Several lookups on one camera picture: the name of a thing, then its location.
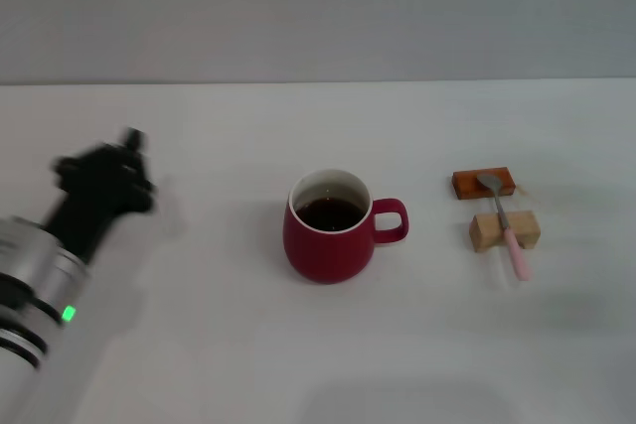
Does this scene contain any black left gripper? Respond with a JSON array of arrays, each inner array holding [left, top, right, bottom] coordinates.
[[42, 126, 158, 266]]

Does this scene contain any dark red ceramic mug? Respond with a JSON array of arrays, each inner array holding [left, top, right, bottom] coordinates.
[[282, 168, 410, 285]]

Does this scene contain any pink handled metal spoon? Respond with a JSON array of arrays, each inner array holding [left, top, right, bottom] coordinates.
[[475, 173, 531, 282]]

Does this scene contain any dark coffee liquid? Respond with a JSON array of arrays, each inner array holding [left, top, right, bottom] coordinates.
[[292, 198, 367, 232]]

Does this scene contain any dark brown wooden block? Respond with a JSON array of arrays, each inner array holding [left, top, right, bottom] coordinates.
[[451, 165, 516, 201]]

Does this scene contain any light wooden arch block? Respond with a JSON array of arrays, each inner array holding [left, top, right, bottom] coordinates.
[[468, 210, 542, 253]]

